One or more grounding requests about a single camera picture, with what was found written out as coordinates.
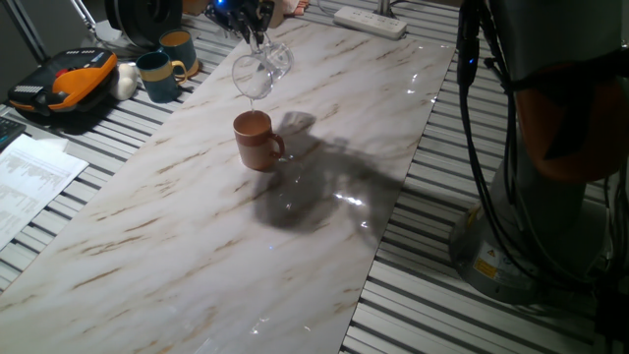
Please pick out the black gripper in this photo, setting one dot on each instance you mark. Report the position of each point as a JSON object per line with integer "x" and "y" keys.
{"x": 241, "y": 7}

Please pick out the clear glass mug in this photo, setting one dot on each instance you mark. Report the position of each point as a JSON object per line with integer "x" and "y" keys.
{"x": 260, "y": 74}

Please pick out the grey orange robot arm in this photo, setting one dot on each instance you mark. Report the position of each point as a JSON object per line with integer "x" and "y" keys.
{"x": 555, "y": 123}

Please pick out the pink cloth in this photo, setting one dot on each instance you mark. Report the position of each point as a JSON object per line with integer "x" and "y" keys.
{"x": 297, "y": 6}

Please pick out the brown box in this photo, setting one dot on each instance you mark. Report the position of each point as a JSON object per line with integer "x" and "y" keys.
{"x": 196, "y": 6}

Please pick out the dark teal mug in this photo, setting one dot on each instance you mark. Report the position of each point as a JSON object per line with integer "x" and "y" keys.
{"x": 179, "y": 49}

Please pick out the black round device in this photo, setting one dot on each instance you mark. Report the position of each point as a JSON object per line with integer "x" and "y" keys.
{"x": 142, "y": 19}

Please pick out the teal mug yellow band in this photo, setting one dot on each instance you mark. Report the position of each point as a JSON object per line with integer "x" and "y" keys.
{"x": 157, "y": 83}

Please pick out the white power strip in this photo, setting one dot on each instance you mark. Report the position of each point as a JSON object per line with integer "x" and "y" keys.
{"x": 368, "y": 22}

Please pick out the small white rounded object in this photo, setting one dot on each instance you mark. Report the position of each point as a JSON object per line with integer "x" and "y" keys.
{"x": 125, "y": 81}

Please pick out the thin chrome stand rod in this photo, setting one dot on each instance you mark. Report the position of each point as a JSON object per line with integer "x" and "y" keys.
{"x": 88, "y": 22}

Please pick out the orange black teach pendant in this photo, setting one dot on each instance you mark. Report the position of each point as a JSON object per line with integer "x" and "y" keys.
{"x": 74, "y": 78}

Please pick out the grey metal bar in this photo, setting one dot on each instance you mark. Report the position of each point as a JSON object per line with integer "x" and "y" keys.
{"x": 27, "y": 32}

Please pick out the white marble pattern board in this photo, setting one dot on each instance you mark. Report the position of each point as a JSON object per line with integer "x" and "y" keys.
{"x": 245, "y": 246}

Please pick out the black keyboard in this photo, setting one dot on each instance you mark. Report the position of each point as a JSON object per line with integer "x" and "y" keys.
{"x": 10, "y": 133}

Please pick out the white printed paper sheet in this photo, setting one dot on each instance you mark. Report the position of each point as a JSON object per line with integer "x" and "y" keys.
{"x": 34, "y": 182}

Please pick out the thick aluminium frame beam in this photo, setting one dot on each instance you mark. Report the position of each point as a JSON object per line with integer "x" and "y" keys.
{"x": 384, "y": 7}

